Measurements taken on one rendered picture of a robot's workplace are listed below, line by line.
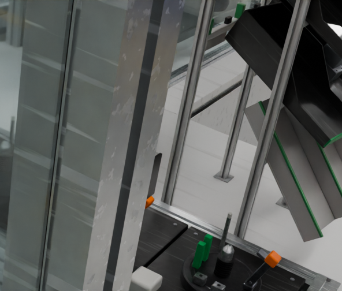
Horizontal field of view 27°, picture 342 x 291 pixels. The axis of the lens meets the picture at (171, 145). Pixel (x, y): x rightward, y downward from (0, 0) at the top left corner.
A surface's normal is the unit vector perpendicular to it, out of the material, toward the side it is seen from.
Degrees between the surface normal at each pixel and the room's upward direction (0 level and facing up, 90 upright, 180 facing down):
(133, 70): 90
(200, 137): 0
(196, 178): 0
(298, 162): 45
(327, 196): 90
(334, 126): 25
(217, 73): 0
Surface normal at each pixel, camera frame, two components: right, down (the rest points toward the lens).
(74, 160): -0.48, 0.33
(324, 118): 0.48, -0.61
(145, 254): 0.18, -0.87
